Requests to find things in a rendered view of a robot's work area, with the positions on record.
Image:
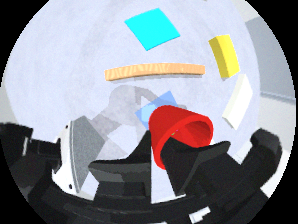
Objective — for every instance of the tan wooden bar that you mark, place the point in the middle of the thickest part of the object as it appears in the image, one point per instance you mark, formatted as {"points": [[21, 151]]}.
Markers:
{"points": [[153, 69]]}

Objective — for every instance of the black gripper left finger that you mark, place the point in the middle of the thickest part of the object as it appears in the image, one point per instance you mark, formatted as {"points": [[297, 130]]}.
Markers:
{"points": [[136, 167]]}

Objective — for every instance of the red cup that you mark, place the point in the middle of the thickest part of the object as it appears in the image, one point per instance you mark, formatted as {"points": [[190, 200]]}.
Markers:
{"points": [[193, 129]]}

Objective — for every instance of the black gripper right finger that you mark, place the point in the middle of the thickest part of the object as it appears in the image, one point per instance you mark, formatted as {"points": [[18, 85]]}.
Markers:
{"points": [[181, 160]]}

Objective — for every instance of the yellow rectangular block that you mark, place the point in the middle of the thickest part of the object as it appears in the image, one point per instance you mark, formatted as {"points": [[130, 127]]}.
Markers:
{"points": [[225, 56]]}

